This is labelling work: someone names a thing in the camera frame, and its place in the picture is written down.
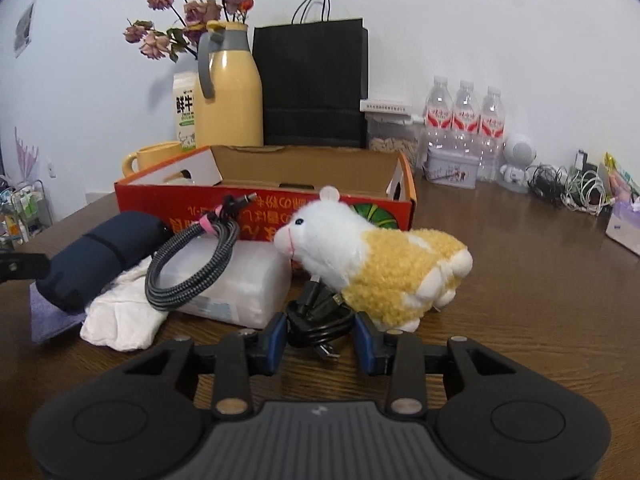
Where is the white cloth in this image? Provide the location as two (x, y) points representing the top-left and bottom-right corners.
(80, 257), (168, 352)

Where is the left water bottle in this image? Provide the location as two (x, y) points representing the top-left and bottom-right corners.
(423, 76), (452, 148)

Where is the white and yellow plush toy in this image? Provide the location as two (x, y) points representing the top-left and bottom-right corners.
(273, 186), (473, 333)

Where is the black paper bag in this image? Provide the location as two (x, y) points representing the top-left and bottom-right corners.
(253, 0), (369, 148)

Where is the purple knitted cloth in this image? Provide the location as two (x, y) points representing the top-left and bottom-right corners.
(29, 283), (86, 344)

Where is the black tangled cable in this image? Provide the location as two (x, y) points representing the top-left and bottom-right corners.
(526, 162), (572, 208)

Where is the clear snack container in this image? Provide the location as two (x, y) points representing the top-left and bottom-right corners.
(366, 114), (423, 169)

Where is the small grey tin box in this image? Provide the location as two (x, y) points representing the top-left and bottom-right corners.
(422, 148), (480, 190)

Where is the purple tissue box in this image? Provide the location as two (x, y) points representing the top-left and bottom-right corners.
(605, 200), (640, 256)

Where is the black power cord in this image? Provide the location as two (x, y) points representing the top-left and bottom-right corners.
(284, 275), (357, 361)

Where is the water bottle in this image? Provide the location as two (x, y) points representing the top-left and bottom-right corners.
(452, 80), (480, 155)
(423, 76), (452, 148)
(478, 87), (506, 182)

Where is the yellow ceramic mug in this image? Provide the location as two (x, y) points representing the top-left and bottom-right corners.
(122, 141), (182, 177)

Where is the white tissue pack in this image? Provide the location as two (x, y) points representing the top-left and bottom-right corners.
(160, 235), (292, 330)

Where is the white flat box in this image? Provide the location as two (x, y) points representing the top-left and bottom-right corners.
(360, 99), (411, 116)

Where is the black charger adapter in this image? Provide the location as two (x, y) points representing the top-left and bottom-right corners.
(574, 150), (598, 174)

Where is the colourful snack packet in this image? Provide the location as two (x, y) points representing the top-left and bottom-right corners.
(603, 152), (640, 208)

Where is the red cardboard box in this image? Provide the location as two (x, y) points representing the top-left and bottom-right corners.
(114, 146), (416, 240)

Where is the dried pink flower bouquet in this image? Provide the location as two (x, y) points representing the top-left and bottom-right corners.
(122, 0), (255, 62)

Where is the middle water bottle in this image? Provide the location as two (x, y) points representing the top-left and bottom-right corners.
(452, 80), (480, 155)

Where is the wire storage rack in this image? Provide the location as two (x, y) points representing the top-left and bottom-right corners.
(1, 174), (53, 248)

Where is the yellow thermos jug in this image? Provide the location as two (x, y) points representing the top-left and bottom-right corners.
(193, 21), (264, 148)

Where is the white robot figurine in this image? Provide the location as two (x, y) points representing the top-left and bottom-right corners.
(497, 133), (537, 194)

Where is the right water bottle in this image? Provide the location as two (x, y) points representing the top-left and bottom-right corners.
(478, 87), (506, 182)

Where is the navy blue pouch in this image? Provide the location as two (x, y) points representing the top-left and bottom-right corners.
(36, 211), (172, 313)

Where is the white milk carton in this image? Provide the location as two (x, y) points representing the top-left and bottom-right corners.
(172, 72), (196, 151)

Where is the grey braided cable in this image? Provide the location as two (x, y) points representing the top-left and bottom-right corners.
(144, 192), (260, 311)

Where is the white tangled cable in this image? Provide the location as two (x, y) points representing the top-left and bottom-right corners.
(560, 168), (618, 217)

